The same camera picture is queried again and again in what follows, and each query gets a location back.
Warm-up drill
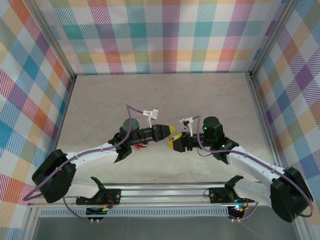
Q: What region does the aluminium mounting rail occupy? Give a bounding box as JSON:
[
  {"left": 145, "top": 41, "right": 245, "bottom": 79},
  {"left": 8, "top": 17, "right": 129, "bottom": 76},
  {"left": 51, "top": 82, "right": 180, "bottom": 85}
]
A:
[{"left": 27, "top": 182, "right": 303, "bottom": 208}]

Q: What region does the aluminium frame post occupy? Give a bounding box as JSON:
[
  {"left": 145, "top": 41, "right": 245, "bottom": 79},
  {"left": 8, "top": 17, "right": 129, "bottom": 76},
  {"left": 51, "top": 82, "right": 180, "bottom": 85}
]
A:
[
  {"left": 23, "top": 0, "right": 77, "bottom": 83},
  {"left": 249, "top": 0, "right": 300, "bottom": 77}
]

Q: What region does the black controller board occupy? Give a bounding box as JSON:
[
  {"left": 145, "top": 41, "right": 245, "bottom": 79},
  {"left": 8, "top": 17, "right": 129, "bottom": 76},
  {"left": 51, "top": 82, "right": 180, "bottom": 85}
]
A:
[
  {"left": 227, "top": 204, "right": 247, "bottom": 222},
  {"left": 86, "top": 206, "right": 109, "bottom": 222}
]

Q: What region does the plaid backdrop panel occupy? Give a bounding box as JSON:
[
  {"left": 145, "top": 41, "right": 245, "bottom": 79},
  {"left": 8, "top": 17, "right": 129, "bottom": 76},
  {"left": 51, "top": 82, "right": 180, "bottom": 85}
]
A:
[
  {"left": 41, "top": 0, "right": 292, "bottom": 76},
  {"left": 251, "top": 0, "right": 320, "bottom": 226},
  {"left": 0, "top": 0, "right": 76, "bottom": 240}
]

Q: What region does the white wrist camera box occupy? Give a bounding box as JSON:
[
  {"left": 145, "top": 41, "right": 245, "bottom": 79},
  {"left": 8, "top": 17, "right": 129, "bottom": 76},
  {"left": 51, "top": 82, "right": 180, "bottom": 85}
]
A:
[
  {"left": 142, "top": 108, "right": 159, "bottom": 120},
  {"left": 179, "top": 117, "right": 195, "bottom": 127}
]

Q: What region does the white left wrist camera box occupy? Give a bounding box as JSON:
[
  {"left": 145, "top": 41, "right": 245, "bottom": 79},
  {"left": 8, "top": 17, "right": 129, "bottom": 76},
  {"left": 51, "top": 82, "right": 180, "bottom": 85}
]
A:
[{"left": 142, "top": 108, "right": 159, "bottom": 120}]

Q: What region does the slotted grey cable duct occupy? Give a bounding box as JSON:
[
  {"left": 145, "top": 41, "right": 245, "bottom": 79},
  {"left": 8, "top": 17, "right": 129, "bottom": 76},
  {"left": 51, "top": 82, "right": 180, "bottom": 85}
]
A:
[{"left": 39, "top": 208, "right": 231, "bottom": 218}]

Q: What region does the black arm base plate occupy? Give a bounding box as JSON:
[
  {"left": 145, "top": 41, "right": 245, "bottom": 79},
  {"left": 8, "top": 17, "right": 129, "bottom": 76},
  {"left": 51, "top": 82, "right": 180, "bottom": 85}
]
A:
[
  {"left": 75, "top": 188, "right": 122, "bottom": 206},
  {"left": 209, "top": 187, "right": 256, "bottom": 204}
]

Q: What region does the aluminium side rail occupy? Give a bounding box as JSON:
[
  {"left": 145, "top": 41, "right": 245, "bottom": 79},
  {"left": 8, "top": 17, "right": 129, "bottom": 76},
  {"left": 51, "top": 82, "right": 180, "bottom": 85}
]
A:
[
  {"left": 49, "top": 74, "right": 77, "bottom": 156},
  {"left": 246, "top": 71, "right": 285, "bottom": 173}
]

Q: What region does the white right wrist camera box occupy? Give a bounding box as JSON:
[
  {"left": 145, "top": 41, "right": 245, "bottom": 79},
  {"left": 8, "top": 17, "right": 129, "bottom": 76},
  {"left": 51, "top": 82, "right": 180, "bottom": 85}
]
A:
[{"left": 179, "top": 117, "right": 195, "bottom": 127}]

